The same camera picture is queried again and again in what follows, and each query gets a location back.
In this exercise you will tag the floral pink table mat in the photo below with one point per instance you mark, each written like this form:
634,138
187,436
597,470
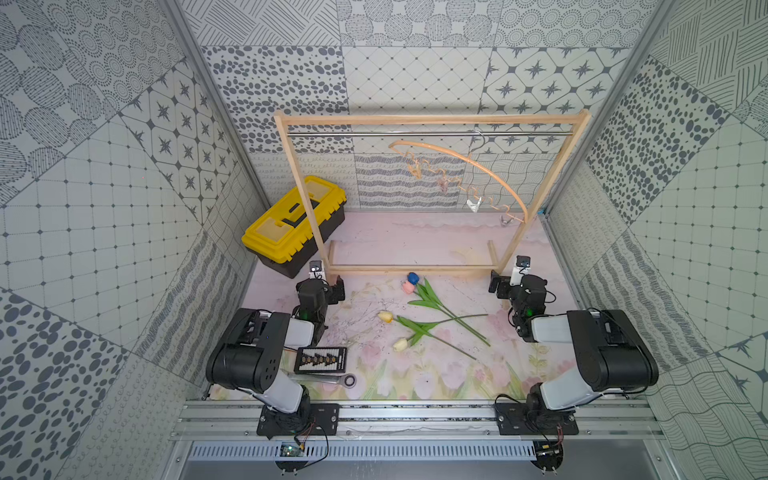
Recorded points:
429,370

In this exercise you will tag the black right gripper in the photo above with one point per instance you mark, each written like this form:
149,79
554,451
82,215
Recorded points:
504,285

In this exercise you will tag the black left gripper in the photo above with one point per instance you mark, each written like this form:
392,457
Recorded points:
330,288

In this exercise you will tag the beige wavy clothes hanger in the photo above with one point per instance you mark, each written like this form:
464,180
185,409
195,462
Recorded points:
445,181

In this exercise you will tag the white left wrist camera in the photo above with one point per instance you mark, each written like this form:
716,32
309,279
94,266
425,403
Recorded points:
316,269

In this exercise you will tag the aluminium rail base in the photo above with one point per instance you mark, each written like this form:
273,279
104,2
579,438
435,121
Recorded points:
409,431

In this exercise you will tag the silver ratchet wrench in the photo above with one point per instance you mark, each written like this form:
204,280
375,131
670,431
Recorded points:
347,381

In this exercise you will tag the yellow tulip flower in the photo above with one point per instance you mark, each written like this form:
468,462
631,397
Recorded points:
401,344

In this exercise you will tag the beige clothespin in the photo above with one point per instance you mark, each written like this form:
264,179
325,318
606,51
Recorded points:
415,169

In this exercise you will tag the cream white tulip flower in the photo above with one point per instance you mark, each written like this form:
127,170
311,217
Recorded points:
421,330

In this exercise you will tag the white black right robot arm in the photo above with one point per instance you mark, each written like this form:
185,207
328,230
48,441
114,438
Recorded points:
609,353

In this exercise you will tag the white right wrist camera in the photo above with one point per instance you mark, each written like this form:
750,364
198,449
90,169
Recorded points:
521,268

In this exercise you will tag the yellow black toolbox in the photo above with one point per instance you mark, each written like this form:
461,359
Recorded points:
282,237

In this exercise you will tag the black bit set case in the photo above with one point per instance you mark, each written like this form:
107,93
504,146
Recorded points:
321,360

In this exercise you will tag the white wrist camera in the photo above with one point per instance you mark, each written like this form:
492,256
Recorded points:
316,269
521,268

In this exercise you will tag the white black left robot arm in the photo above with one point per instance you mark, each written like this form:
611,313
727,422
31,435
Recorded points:
247,356

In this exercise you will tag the pink tulip flower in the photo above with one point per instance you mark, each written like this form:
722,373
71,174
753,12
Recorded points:
429,299

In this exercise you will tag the wooden clothes rack frame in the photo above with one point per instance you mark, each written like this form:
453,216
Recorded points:
385,182

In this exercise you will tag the white clothespin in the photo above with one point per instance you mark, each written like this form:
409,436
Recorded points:
474,205

